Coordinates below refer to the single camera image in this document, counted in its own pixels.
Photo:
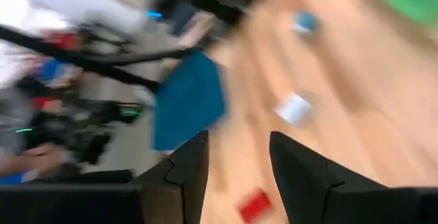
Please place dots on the black frame post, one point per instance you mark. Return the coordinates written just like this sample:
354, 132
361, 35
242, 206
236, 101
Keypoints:
68, 57

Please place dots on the blue and white charger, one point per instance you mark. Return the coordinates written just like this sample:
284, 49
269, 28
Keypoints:
305, 22

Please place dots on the small white wall charger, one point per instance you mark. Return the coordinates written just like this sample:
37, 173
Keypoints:
293, 109

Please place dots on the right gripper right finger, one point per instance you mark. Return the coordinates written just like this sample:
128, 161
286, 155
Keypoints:
325, 196

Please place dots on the blue plastic bin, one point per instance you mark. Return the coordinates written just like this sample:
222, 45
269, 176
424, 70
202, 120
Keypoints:
188, 104

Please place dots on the red rectangular block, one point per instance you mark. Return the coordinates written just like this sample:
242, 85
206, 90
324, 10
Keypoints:
255, 205

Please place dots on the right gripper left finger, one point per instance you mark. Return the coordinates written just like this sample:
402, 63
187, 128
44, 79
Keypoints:
171, 189

